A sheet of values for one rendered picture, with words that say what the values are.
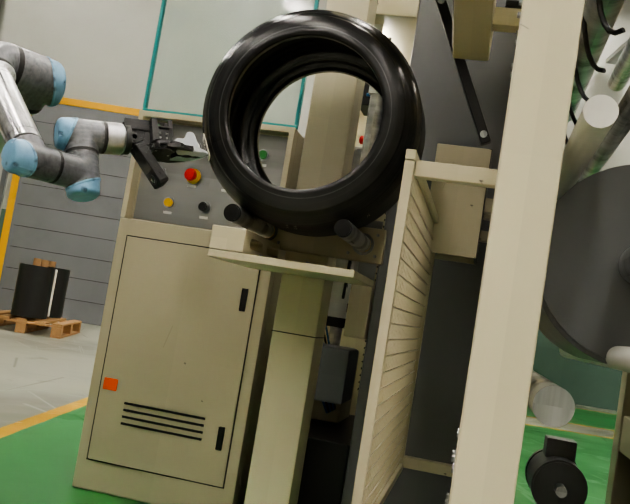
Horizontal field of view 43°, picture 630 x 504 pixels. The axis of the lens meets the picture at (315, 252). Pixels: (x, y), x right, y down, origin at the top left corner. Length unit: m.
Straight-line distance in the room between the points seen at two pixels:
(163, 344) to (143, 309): 0.13
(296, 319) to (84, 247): 9.55
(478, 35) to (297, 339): 0.96
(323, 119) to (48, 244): 9.73
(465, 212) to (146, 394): 1.20
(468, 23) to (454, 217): 0.50
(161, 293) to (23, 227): 9.41
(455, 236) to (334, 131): 0.47
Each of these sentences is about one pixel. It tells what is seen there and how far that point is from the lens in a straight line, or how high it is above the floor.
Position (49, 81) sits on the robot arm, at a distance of 2.17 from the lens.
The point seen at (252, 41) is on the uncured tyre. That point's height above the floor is 1.33.
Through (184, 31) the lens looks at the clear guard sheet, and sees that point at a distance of 2.89.
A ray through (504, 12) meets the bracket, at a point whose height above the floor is 1.53.
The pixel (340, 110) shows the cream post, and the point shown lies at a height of 1.28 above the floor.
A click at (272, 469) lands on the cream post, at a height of 0.24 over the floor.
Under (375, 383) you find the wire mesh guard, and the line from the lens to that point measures 1.39.
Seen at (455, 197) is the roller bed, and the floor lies 1.06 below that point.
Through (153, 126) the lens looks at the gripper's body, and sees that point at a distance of 1.98.
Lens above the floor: 0.70
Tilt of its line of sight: 4 degrees up
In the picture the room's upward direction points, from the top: 9 degrees clockwise
